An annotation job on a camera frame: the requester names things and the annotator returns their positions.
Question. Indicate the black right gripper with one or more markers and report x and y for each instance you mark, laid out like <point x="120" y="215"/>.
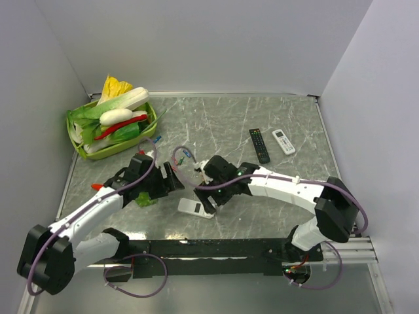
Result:
<point x="203" y="194"/>

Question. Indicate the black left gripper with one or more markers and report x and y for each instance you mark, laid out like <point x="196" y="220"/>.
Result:
<point x="165" y="185"/>

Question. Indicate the red white remote control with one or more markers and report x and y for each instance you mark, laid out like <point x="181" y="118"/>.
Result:
<point x="194" y="208"/>

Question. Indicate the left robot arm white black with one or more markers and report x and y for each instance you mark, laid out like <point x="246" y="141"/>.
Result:
<point x="52" y="255"/>

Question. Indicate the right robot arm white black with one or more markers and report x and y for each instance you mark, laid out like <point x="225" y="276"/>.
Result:
<point x="331" y="204"/>

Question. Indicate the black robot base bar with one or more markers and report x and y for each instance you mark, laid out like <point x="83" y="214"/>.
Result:
<point x="211" y="256"/>

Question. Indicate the black TV remote control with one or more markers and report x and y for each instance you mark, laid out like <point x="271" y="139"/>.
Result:
<point x="259" y="146"/>

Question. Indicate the white air conditioner remote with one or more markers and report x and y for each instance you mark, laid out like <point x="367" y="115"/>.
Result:
<point x="284" y="142"/>

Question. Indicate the orange carrot toy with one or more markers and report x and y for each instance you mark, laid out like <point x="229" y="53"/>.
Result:
<point x="143" y="200"/>

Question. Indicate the blue battery far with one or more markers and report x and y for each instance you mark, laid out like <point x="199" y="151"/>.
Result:
<point x="157" y="139"/>

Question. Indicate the red chili pepper toy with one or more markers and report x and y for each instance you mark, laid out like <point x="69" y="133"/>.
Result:
<point x="120" y="125"/>

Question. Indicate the green plastic basket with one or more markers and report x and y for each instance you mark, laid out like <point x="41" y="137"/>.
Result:
<point x="117" y="141"/>

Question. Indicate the white radish toy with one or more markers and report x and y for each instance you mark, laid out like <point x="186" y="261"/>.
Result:
<point x="115" y="116"/>

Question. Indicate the green leafy vegetable toy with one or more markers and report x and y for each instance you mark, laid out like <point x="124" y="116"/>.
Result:
<point x="87" y="122"/>

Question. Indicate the napa cabbage toy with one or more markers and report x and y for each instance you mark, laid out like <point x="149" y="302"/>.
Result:
<point x="121" y="95"/>

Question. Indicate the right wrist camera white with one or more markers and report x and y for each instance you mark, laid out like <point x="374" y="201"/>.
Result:
<point x="199" y="166"/>

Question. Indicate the aluminium frame rail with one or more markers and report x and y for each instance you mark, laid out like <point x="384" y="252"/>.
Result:
<point x="356" y="250"/>

